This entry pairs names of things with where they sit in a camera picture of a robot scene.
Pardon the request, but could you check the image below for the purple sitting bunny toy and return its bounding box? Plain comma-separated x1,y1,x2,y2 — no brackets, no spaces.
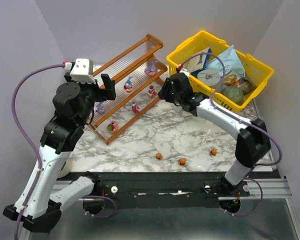
96,102,106,116

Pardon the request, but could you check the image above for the pink white cake toy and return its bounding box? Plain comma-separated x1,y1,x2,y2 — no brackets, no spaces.
147,85,157,98

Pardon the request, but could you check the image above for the pink strawberry cake toy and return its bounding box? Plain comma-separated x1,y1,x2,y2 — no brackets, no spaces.
106,120,119,133

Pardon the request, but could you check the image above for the dark pink cake toy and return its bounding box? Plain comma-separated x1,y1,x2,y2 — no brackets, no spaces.
131,102,140,114

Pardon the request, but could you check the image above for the small burger toy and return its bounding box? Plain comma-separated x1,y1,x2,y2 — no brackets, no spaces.
155,152,163,160

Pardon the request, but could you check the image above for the orange bear toy front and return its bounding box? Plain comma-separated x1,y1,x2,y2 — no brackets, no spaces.
178,158,187,166

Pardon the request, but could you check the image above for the orange bear toy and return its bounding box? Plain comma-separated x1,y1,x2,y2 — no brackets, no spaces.
178,158,187,166
209,148,218,156

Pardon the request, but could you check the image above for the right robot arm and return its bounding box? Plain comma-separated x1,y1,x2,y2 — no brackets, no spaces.
158,72,271,191

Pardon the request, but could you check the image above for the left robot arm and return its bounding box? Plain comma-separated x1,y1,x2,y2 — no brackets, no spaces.
3,74,116,233

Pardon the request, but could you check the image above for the wooden tiered shelf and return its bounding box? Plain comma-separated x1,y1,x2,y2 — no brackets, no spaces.
89,33,168,145

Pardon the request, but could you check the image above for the blue white box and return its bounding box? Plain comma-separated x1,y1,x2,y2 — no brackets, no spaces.
186,54,210,77

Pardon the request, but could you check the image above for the grey round tin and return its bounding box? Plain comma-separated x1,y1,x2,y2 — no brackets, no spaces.
196,68,221,89

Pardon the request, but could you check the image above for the green melon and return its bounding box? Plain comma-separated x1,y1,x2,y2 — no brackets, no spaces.
220,86,244,105

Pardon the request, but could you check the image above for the light blue chips bag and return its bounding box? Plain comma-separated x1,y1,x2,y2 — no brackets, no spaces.
218,45,246,87

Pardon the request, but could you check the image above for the orange bear toy right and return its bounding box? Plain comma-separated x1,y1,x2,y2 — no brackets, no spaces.
209,148,218,156

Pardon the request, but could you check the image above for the brown snack packet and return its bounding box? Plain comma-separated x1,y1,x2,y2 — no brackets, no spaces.
238,76,257,95

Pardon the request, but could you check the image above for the tape roll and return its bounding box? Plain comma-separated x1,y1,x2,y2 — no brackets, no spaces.
57,159,73,179

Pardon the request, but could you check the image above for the yellow plastic basket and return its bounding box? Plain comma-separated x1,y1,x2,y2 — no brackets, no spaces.
166,30,274,112

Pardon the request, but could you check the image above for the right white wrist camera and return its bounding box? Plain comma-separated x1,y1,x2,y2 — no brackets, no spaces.
176,64,191,78

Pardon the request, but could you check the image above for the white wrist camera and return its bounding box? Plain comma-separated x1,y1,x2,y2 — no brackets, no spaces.
176,64,191,78
63,58,97,85

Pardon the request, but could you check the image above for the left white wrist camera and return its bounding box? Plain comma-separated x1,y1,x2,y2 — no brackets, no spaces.
63,58,97,85

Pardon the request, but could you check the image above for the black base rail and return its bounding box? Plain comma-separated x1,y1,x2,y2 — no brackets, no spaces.
72,171,251,209

